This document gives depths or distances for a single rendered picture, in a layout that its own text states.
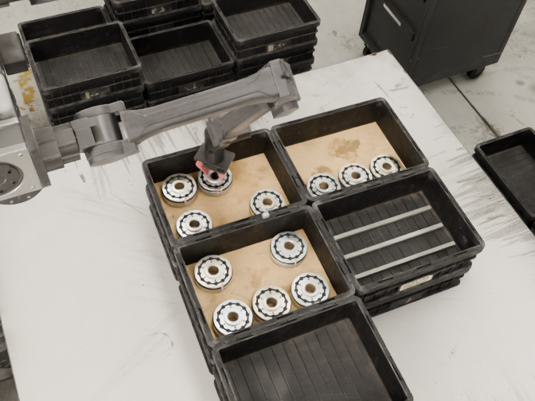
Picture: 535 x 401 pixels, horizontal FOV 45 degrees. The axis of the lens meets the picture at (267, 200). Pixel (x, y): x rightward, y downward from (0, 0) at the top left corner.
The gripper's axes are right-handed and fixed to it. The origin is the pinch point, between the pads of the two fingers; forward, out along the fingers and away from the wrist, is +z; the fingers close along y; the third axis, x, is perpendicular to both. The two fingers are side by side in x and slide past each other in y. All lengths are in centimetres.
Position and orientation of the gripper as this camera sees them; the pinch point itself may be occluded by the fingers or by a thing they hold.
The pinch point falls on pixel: (214, 174)
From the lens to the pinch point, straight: 190.5
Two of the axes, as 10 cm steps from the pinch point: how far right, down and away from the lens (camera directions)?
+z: -0.6, 5.7, 8.2
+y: -9.2, -3.5, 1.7
